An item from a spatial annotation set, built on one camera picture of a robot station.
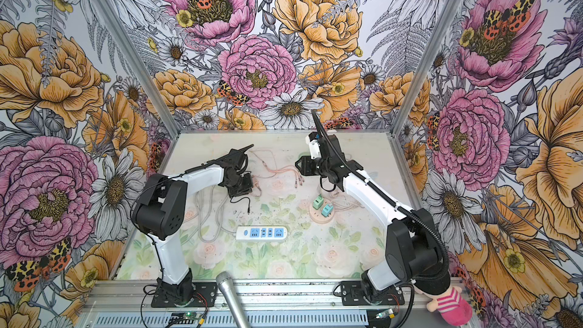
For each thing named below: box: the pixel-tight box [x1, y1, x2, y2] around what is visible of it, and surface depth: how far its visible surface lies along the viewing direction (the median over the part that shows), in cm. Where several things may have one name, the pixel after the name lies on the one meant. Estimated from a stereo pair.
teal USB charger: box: [321, 203, 334, 218], surface depth 89 cm
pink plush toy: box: [411, 268, 473, 327], surface depth 70 cm
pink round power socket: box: [308, 198, 336, 224], surface depth 92 cm
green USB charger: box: [312, 194, 325, 211], surface depth 91 cm
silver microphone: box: [215, 271, 249, 328], surface depth 73 cm
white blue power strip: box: [235, 225, 288, 242], surface depth 87 cm
